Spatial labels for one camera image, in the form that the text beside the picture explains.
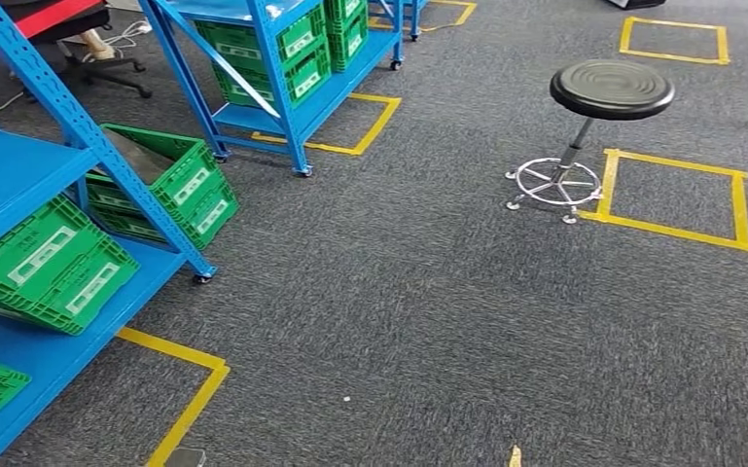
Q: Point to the open green plastic crate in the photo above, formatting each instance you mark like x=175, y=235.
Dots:
x=186, y=174

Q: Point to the person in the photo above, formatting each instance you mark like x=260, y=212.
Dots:
x=98, y=46

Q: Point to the blue metal shelf rack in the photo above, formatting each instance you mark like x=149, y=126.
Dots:
x=354, y=80
x=0, y=174
x=416, y=19

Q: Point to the yellow floor tape outline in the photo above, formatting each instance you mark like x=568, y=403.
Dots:
x=373, y=125
x=460, y=14

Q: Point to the red barrier belt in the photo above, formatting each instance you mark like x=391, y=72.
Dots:
x=58, y=10

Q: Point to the black round stool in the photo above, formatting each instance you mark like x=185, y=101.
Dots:
x=612, y=90

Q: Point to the black office chair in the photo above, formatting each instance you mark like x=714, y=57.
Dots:
x=93, y=24

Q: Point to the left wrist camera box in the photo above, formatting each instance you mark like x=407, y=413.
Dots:
x=186, y=459

